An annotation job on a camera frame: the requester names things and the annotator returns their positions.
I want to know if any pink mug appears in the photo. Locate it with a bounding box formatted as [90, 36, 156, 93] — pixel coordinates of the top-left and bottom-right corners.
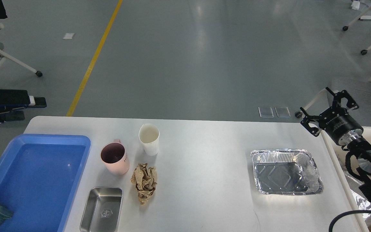
[100, 139, 130, 175]

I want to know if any crumpled brown paper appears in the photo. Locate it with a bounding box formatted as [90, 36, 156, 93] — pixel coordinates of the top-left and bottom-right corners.
[130, 163, 157, 206]

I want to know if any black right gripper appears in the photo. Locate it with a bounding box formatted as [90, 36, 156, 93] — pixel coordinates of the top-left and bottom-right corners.
[300, 87, 364, 146]

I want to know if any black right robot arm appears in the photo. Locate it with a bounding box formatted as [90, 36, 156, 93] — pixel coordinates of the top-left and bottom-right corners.
[295, 87, 371, 202]

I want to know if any blue plastic tray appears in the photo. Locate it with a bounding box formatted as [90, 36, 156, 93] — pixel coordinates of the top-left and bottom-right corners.
[0, 134, 91, 232]

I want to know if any white bin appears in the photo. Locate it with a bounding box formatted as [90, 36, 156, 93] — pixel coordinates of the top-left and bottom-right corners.
[320, 126, 371, 232]

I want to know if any white paper cup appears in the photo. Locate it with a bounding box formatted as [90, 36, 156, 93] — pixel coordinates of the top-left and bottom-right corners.
[138, 123, 160, 156]

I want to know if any aluminium foil tray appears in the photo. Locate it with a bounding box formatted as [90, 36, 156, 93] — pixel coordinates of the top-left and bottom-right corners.
[250, 149, 323, 196]

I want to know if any stainless steel tray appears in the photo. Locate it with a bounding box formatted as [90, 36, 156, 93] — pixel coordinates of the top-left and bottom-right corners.
[80, 187, 123, 232]

